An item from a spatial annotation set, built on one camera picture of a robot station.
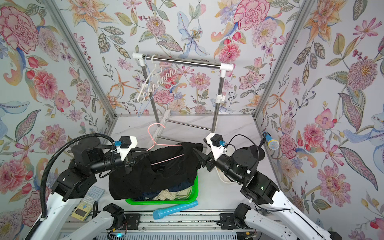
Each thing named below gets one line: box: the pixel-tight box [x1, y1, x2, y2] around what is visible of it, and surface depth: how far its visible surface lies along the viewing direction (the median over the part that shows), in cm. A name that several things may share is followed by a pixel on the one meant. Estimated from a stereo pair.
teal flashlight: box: [153, 200, 199, 220], surface depth 77 cm
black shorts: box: [108, 142, 203, 200], surface depth 64 cm
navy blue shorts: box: [133, 182, 194, 201], surface depth 76 cm
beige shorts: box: [153, 186, 192, 201], surface depth 78 cm
